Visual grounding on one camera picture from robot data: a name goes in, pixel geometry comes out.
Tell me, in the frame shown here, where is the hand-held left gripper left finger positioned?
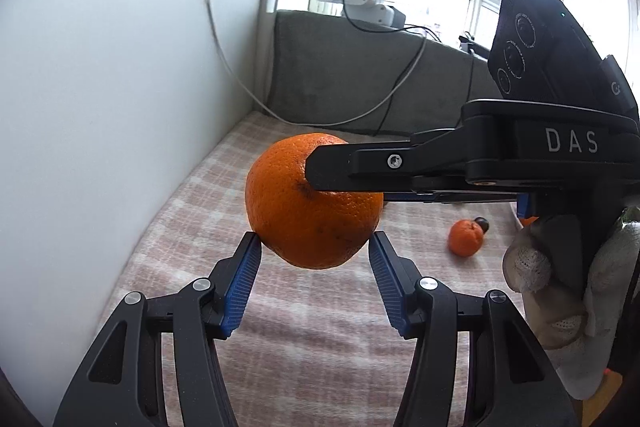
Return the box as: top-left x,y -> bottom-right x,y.
52,232 -> 263,427

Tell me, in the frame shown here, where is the long white cable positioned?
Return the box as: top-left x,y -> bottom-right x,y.
199,0 -> 428,128

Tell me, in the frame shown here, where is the large rough-skinned orange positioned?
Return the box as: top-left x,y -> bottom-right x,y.
245,133 -> 385,270

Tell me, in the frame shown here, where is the grey cloth cover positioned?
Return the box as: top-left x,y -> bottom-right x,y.
267,9 -> 506,138

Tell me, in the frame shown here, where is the black cable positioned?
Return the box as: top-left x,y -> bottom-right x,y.
342,0 -> 431,135
462,34 -> 478,102

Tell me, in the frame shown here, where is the person's right hand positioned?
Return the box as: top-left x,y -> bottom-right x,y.
502,207 -> 640,400

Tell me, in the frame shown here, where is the pink plaid blanket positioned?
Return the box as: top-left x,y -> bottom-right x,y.
100,112 -> 531,427

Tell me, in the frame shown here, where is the black power strip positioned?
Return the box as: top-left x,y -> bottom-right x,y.
459,34 -> 493,58

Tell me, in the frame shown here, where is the small tangerine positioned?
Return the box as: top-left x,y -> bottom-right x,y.
448,219 -> 485,257

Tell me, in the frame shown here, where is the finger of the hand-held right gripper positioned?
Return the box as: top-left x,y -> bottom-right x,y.
305,127 -> 471,195
383,190 -> 468,206

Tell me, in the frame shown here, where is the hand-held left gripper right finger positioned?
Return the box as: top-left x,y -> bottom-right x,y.
368,231 -> 581,427

